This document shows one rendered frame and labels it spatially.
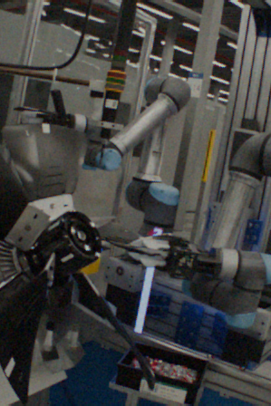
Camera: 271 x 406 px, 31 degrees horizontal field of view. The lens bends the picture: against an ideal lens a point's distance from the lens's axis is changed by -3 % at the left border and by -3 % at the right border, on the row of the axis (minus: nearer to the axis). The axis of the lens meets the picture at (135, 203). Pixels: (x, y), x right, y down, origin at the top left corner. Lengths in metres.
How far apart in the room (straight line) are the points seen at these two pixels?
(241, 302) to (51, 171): 0.55
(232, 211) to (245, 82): 0.74
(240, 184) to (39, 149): 0.52
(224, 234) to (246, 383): 0.43
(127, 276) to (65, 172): 0.69
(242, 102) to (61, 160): 0.92
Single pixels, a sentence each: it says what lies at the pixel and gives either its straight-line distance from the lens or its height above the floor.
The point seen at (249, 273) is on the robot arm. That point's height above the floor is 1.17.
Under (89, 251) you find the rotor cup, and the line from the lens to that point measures 1.05.
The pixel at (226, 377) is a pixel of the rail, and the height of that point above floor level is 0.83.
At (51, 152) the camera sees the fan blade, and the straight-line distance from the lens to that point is 1.21.
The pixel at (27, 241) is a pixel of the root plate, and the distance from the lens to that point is 1.04.
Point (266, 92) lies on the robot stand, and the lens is 1.89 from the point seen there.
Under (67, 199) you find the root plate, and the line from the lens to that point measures 1.13.
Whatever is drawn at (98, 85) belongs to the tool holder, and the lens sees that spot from 1.11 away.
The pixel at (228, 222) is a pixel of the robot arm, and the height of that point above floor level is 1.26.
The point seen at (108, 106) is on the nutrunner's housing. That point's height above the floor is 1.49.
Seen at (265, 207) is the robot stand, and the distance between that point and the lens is 1.86.
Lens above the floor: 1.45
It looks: 8 degrees down
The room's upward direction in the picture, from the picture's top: 10 degrees clockwise
